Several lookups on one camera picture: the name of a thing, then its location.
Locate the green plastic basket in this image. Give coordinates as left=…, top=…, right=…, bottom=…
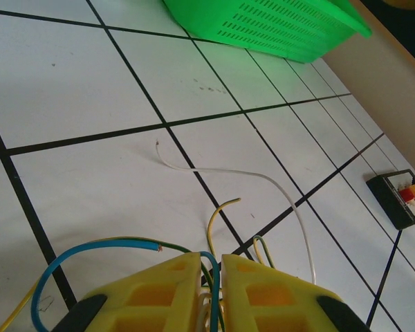
left=161, top=0, right=373, bottom=64

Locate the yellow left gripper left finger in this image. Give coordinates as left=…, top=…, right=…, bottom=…
left=50, top=251, right=201, bottom=332

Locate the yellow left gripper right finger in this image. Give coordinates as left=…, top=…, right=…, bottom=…
left=221, top=253, right=371, bottom=332

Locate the yellow-green striped cable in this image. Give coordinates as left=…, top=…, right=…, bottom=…
left=0, top=236, right=194, bottom=332
left=206, top=197, right=242, bottom=259
left=254, top=235, right=276, bottom=270

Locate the blue cable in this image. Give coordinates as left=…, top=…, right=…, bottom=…
left=30, top=240, right=223, bottom=332

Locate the white cable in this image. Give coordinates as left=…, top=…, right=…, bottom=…
left=154, top=140, right=317, bottom=285

